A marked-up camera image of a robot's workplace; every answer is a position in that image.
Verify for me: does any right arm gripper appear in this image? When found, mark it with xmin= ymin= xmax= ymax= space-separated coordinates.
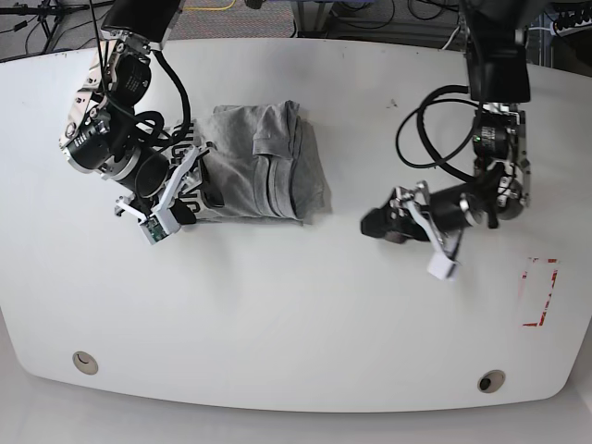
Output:
xmin=114 ymin=142 xmax=225 ymax=226

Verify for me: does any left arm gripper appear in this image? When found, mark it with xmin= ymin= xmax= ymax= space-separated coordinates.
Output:
xmin=360 ymin=181 xmax=463 ymax=262

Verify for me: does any grey HUGO T-shirt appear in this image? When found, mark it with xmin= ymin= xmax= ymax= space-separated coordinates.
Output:
xmin=179 ymin=101 xmax=330 ymax=224

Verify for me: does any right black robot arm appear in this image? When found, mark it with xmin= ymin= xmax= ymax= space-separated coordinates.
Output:
xmin=58 ymin=1 xmax=225 ymax=243

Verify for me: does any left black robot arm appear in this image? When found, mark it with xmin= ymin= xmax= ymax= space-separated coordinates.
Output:
xmin=361 ymin=1 xmax=544 ymax=266

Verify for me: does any red tape rectangle marking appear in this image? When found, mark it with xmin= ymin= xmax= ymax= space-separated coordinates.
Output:
xmin=518 ymin=257 xmax=560 ymax=327

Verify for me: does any black tripod stand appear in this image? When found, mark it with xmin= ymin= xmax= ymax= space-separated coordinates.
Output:
xmin=1 ymin=1 xmax=91 ymax=56

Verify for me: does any white power strip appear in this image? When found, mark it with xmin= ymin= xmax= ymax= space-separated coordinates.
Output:
xmin=551 ymin=9 xmax=591 ymax=37

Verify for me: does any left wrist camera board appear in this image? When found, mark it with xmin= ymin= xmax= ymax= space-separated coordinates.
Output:
xmin=427 ymin=252 xmax=460 ymax=281

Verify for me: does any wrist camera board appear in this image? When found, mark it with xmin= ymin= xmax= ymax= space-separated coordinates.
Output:
xmin=427 ymin=252 xmax=460 ymax=281
xmin=138 ymin=211 xmax=180 ymax=245

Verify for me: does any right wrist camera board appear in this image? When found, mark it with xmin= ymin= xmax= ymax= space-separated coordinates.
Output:
xmin=138 ymin=211 xmax=180 ymax=245

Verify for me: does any right table cable grommet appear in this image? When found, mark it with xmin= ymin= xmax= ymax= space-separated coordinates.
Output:
xmin=477 ymin=369 xmax=506 ymax=394

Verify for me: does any table cable grommet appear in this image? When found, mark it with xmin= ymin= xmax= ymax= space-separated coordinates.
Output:
xmin=477 ymin=369 xmax=506 ymax=394
xmin=72 ymin=351 xmax=99 ymax=376

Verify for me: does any left table cable grommet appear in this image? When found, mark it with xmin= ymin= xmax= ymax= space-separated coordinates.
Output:
xmin=72 ymin=351 xmax=99 ymax=376

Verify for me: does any yellow cable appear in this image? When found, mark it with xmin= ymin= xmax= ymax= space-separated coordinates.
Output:
xmin=182 ymin=0 xmax=238 ymax=13

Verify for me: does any aluminium frame rail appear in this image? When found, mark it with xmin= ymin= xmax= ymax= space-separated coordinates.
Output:
xmin=290 ymin=1 xmax=334 ymax=38

